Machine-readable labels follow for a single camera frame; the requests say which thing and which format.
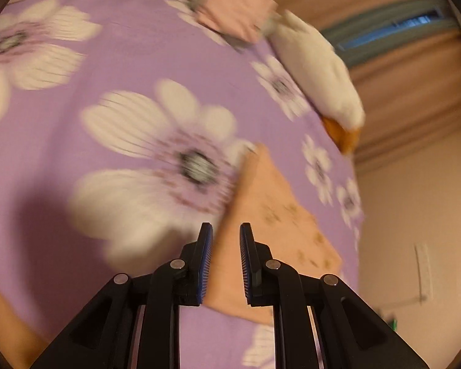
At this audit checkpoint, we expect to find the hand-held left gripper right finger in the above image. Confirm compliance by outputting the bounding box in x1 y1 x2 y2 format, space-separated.
239 222 431 369

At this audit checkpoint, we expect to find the white duck plush toy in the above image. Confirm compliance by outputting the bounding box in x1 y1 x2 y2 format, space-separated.
267 10 366 130

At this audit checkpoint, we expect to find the pink folded garment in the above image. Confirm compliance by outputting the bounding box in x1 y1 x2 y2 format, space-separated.
192 0 281 47

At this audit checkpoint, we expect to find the grey folded garment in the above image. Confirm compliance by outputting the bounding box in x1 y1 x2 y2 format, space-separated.
259 11 285 40

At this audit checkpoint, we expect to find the window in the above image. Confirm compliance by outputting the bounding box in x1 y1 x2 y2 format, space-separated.
346 13 444 49

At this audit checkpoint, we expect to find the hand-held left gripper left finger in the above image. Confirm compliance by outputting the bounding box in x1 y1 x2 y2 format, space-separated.
29 222 215 369

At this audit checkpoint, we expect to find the orange plush cloth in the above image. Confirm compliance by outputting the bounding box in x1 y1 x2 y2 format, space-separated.
322 115 361 156

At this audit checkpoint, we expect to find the orange printed shirt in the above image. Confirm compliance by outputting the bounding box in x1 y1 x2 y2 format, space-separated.
205 143 343 325

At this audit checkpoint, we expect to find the purple floral bed sheet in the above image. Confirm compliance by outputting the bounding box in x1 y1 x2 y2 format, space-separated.
0 0 365 369

